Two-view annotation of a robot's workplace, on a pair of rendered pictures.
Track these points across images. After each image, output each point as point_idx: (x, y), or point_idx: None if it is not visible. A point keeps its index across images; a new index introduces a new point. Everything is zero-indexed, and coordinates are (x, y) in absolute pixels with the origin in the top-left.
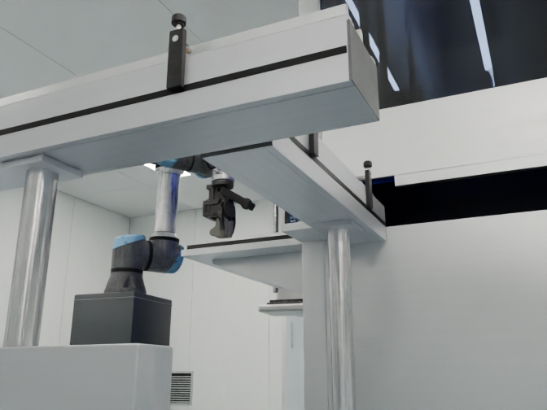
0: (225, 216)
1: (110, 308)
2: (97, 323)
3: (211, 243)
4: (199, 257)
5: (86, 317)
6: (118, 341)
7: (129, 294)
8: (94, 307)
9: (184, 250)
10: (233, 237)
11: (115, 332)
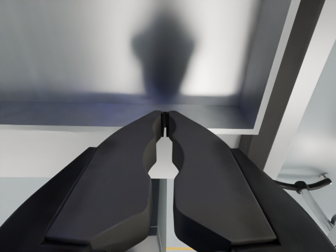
0: (255, 248)
1: (161, 233)
2: (163, 226)
3: (283, 111)
4: None
5: (164, 242)
6: (161, 188)
7: (158, 235)
8: (163, 250)
9: (279, 171)
10: (296, 7)
11: (161, 200)
